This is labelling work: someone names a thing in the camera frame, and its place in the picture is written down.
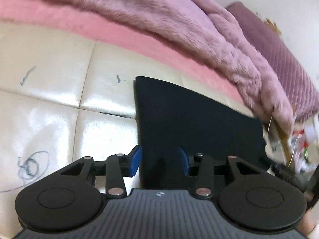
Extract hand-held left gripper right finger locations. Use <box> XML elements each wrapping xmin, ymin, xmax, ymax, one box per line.
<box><xmin>177</xmin><ymin>146</ymin><xmax>261</xmax><ymax>197</ymax></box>

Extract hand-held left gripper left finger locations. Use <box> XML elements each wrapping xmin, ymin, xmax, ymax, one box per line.
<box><xmin>60</xmin><ymin>145</ymin><xmax>143</xmax><ymax>197</ymax></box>

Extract black pants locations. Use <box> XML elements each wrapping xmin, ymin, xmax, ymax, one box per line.
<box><xmin>134</xmin><ymin>76</ymin><xmax>266</xmax><ymax>190</ymax></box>

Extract cream leather bench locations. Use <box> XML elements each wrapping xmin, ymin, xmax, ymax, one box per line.
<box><xmin>0</xmin><ymin>21</ymin><xmax>252</xmax><ymax>239</ymax></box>

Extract pink bed sheet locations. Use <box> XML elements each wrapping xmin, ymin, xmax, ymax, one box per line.
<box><xmin>0</xmin><ymin>0</ymin><xmax>252</xmax><ymax>105</ymax></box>

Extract purple ribbed pillow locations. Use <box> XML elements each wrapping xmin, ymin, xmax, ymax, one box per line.
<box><xmin>225</xmin><ymin>1</ymin><xmax>319</xmax><ymax>123</ymax></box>

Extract pink fuzzy blanket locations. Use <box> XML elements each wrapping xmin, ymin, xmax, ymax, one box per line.
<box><xmin>0</xmin><ymin>0</ymin><xmax>296</xmax><ymax>133</ymax></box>

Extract yellow stuffed toy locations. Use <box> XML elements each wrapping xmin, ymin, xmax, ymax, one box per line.
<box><xmin>264</xmin><ymin>17</ymin><xmax>280</xmax><ymax>34</ymax></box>

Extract white cable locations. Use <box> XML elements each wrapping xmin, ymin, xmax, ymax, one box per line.
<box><xmin>266</xmin><ymin>112</ymin><xmax>275</xmax><ymax>136</ymax></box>

